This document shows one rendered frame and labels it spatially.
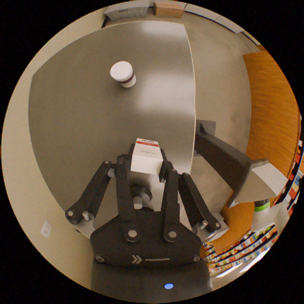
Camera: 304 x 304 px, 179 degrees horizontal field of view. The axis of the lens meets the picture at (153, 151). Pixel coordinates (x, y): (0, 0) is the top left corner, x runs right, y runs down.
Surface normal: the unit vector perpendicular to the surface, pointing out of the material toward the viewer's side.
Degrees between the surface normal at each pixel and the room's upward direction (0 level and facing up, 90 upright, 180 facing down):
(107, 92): 0
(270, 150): 90
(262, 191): 90
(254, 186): 90
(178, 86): 0
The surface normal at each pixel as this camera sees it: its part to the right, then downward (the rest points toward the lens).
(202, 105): 0.07, 0.39
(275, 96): -1.00, 0.05
